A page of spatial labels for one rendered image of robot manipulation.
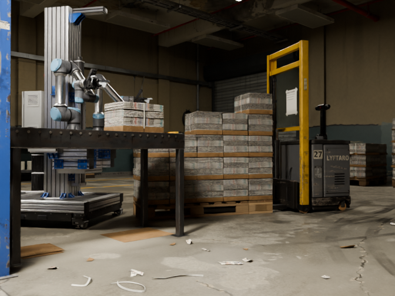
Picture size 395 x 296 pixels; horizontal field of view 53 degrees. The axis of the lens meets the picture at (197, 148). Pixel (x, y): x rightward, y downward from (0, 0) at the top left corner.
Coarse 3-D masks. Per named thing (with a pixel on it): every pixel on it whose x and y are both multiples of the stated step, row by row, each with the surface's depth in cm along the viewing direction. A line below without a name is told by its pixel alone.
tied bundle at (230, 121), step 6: (222, 114) 416; (228, 114) 417; (234, 114) 418; (240, 114) 421; (222, 120) 416; (228, 120) 417; (234, 120) 419; (240, 120) 421; (246, 120) 423; (222, 126) 414; (228, 126) 416; (234, 126) 418; (240, 126) 420; (246, 126) 422
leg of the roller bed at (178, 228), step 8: (176, 152) 314; (176, 160) 314; (176, 168) 314; (176, 176) 313; (176, 184) 313; (176, 192) 313; (176, 200) 313; (176, 208) 313; (176, 216) 313; (176, 224) 313; (176, 232) 313
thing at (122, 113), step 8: (112, 104) 306; (120, 104) 298; (128, 104) 298; (136, 104) 302; (112, 112) 307; (120, 112) 298; (128, 112) 298; (136, 112) 303; (112, 120) 307; (120, 120) 298; (128, 120) 298; (136, 120) 303
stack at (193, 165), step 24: (192, 144) 403; (216, 144) 412; (240, 144) 421; (168, 168) 393; (192, 168) 401; (216, 168) 410; (240, 168) 420; (168, 192) 394; (192, 192) 402; (216, 192) 411; (240, 192) 420; (168, 216) 393; (192, 216) 401
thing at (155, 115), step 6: (150, 108) 311; (156, 108) 315; (162, 108) 319; (150, 114) 311; (156, 114) 315; (162, 114) 319; (150, 120) 312; (156, 120) 315; (162, 120) 319; (150, 126) 312; (156, 126) 315; (162, 126) 319
